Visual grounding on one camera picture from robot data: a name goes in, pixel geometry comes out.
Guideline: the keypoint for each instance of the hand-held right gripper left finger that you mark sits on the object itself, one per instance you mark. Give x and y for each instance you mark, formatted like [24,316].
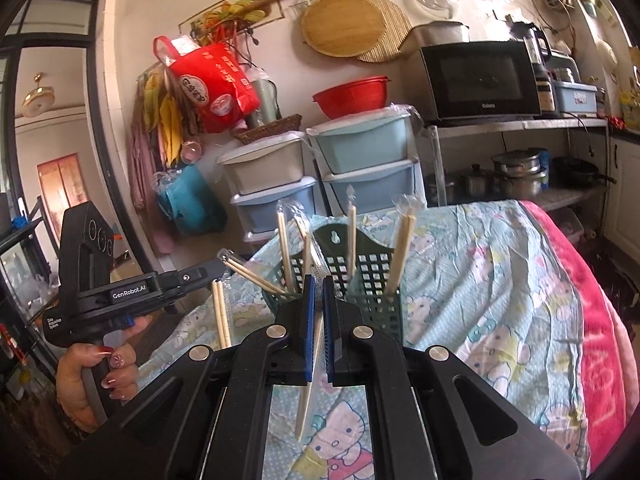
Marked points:
[240,400]

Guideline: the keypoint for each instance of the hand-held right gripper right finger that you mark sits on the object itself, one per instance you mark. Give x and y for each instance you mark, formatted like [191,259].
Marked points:
[400,400]

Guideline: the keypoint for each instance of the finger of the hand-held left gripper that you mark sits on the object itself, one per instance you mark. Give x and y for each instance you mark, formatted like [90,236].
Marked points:
[187,279]

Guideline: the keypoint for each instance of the bamboo chopstick pair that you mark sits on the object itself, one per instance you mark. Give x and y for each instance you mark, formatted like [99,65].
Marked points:
[306,247]
[286,250]
[220,315]
[351,240]
[305,410]
[398,255]
[252,275]

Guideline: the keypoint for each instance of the green plastic utensil holder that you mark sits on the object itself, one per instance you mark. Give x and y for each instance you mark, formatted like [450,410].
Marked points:
[372,265]

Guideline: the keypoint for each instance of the person's left hand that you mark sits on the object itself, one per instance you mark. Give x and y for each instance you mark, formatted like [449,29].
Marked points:
[70,380]

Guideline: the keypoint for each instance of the blue fabric bag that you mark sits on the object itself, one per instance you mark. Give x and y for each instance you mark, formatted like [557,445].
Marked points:
[192,205]

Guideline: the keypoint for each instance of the brown wooden door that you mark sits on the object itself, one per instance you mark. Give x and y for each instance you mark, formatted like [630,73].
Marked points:
[62,185]

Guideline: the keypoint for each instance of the pink hanging cloth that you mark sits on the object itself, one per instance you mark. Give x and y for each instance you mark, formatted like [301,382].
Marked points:
[142,185]

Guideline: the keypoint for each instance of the cartoon print blue bedsheet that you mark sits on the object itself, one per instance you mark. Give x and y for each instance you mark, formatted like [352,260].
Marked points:
[475,310]

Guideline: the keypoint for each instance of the pink plastic ladle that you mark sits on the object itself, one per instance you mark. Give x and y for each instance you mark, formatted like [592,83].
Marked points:
[191,152]

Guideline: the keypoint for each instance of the white plastic drawer unit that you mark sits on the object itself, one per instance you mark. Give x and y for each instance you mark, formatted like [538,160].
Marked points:
[265,170]

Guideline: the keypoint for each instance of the yellow hanging bags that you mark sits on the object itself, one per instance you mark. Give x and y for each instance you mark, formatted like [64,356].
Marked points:
[167,120]

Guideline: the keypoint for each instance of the brown wicker basket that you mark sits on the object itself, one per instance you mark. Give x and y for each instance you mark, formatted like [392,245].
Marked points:
[267,130]

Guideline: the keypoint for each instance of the gold ceiling lamp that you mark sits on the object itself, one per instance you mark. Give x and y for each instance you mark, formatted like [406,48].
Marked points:
[37,97]

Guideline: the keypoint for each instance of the pale green bottle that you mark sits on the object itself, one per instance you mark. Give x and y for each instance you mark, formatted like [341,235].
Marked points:
[265,102]

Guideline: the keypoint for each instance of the red plastic bag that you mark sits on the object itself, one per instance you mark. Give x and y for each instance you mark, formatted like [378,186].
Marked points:
[215,85]

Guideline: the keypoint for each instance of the pink plush blanket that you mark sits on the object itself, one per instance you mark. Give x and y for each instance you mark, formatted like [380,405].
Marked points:
[590,350]

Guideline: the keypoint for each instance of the red plastic basin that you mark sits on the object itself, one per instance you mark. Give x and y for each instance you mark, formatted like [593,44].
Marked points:
[350,97]

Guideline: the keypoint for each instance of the stainless steel pots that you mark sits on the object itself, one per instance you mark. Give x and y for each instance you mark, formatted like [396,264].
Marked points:
[520,175]

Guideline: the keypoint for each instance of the black frying pan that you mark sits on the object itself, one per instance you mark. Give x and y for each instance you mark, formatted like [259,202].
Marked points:
[575,170]

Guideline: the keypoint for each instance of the white metal shelf rack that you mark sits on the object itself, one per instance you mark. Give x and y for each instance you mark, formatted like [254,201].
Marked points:
[500,127]

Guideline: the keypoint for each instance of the round bamboo tray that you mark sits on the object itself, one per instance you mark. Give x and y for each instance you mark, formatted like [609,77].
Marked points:
[342,25]

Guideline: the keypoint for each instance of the white kitchen cabinets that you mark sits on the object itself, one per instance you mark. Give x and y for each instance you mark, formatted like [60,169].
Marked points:
[622,195]

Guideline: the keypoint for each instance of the black microwave oven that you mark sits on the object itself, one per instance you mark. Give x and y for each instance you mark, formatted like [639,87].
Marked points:
[480,80]

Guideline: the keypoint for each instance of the blue plastic container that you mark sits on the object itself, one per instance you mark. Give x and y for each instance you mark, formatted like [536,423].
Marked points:
[575,97]

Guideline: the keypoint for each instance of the beige kitchen appliance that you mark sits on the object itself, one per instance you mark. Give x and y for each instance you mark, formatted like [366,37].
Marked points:
[440,35]

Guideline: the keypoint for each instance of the black electric kettle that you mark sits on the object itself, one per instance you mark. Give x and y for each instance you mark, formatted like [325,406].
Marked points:
[530,45]

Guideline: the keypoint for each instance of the black door frame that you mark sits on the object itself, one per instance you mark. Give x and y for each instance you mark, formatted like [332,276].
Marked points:
[95,110]

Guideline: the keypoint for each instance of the fruit wall picture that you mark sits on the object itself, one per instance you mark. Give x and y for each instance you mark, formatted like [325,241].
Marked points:
[225,12]

